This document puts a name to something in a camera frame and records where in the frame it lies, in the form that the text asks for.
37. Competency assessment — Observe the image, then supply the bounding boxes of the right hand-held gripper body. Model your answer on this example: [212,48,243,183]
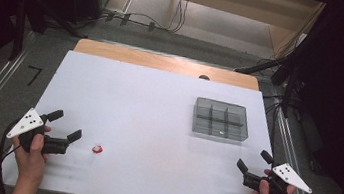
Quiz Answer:
[240,157,316,194]

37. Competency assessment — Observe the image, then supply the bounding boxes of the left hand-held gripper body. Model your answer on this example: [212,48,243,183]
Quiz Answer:
[4,104,74,158]

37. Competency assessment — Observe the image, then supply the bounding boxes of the small red ring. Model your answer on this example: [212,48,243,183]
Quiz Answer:
[91,143,104,155]

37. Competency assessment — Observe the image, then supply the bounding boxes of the clear plastic compartment box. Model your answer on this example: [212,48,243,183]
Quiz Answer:
[189,96,254,143]

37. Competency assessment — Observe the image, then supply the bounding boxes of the person's left hand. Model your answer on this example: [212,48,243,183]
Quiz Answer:
[6,130,53,189]

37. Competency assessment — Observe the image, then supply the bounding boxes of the white board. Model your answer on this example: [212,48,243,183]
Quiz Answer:
[0,42,303,194]

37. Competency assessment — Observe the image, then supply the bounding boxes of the black metal stand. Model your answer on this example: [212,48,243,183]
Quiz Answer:
[229,0,334,122]

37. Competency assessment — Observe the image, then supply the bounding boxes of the black tripod stand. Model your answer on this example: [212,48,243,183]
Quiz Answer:
[7,0,93,71]

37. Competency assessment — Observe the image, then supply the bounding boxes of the power strip with plugs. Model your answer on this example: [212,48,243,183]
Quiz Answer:
[100,7,159,32]

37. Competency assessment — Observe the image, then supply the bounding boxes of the wooden shelf unit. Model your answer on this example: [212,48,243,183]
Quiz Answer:
[165,0,327,65]

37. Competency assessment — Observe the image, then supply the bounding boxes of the thick black gripper cable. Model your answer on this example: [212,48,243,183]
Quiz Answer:
[0,116,24,194]

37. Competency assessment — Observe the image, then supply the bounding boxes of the bundle of floor cables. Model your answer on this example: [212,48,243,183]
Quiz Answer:
[247,56,304,154]

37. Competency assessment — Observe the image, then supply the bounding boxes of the hanging black cables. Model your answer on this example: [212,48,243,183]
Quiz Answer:
[167,0,194,36]

